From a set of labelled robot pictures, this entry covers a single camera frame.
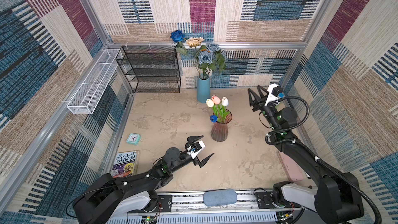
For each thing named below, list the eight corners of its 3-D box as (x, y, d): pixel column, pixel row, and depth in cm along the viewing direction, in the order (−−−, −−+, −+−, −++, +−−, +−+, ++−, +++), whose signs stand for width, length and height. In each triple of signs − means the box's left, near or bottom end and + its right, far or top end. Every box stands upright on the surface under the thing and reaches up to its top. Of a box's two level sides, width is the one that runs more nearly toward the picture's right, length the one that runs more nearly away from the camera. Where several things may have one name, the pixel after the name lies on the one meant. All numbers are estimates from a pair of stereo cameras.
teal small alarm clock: (127, 143, 96) (125, 141, 93) (131, 134, 99) (130, 132, 97) (137, 145, 95) (135, 143, 92) (141, 136, 98) (140, 134, 96)
